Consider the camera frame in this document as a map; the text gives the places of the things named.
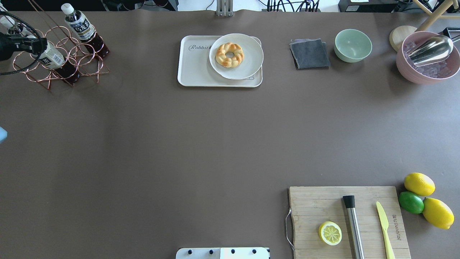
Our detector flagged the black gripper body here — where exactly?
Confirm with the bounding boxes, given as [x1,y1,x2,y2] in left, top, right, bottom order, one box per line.
[0,32,27,61]

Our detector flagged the tea bottle rack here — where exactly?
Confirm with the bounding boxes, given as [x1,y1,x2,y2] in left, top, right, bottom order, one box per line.
[61,3,110,59]
[39,41,80,84]
[0,16,21,35]

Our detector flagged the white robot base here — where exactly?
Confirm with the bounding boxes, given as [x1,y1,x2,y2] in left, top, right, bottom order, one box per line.
[175,246,271,259]

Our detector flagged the tea bottle front rack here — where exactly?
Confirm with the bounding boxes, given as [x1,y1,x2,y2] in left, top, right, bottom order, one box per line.
[61,3,110,59]

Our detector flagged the cream serving tray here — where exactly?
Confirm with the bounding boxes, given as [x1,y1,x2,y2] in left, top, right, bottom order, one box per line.
[177,35,263,87]

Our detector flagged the white round plate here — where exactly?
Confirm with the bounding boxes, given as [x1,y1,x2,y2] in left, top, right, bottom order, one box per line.
[209,33,263,80]

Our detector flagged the grey folded cloth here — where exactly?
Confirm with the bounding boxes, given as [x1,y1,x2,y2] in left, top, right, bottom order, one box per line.
[289,39,330,69]

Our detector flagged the black power box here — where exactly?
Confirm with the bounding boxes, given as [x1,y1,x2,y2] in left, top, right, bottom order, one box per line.
[338,0,398,13]

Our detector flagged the green bowl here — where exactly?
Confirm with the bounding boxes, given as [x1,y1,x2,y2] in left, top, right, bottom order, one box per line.
[334,28,373,63]

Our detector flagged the wooden cutting board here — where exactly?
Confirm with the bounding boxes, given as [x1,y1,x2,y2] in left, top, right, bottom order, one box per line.
[289,186,411,259]

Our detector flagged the half lemon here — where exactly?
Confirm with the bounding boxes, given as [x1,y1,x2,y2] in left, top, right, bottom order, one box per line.
[318,221,342,246]

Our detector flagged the steel muddler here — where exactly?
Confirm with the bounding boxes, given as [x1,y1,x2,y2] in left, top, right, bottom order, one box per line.
[343,195,365,259]

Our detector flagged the round wooden lid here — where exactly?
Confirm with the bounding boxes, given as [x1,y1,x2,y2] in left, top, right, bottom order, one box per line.
[389,25,417,52]

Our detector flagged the wooden stand legs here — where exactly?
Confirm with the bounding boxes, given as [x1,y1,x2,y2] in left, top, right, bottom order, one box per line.
[413,0,460,32]

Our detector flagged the metal ice scoop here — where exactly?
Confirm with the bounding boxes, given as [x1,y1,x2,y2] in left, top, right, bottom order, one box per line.
[408,35,454,67]

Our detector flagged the pink bowl with ice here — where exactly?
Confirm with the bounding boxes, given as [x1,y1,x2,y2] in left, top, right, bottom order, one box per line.
[396,31,460,84]

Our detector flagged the whole lemon far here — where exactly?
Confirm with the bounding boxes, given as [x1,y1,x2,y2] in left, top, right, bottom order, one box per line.
[404,172,436,196]

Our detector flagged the whole lemon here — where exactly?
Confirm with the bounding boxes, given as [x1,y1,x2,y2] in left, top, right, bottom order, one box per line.
[404,172,436,196]
[422,198,455,230]

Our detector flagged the green lime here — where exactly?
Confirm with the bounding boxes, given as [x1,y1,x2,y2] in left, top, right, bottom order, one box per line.
[398,191,424,214]

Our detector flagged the yellow plastic knife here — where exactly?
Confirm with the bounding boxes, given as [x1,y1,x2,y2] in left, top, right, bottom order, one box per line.
[376,201,396,259]

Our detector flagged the whole lemon near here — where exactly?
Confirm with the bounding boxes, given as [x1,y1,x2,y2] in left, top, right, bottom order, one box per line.
[422,198,455,230]

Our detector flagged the copper wire bottle rack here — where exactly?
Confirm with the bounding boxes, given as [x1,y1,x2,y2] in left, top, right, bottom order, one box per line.
[20,26,110,90]

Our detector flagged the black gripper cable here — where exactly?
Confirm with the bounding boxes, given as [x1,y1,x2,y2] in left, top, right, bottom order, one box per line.
[0,11,43,76]

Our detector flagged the braided ring bread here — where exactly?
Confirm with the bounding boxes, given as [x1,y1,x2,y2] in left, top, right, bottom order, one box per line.
[214,42,244,68]

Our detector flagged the aluminium camera post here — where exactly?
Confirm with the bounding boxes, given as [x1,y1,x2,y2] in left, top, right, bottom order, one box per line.
[216,0,234,17]

